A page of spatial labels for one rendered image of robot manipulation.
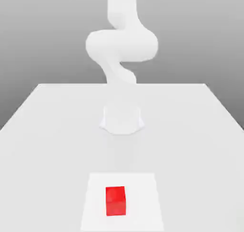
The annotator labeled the small red cube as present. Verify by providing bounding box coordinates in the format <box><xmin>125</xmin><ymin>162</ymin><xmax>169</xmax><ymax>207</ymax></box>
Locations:
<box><xmin>105</xmin><ymin>186</ymin><xmax>127</xmax><ymax>217</ymax></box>

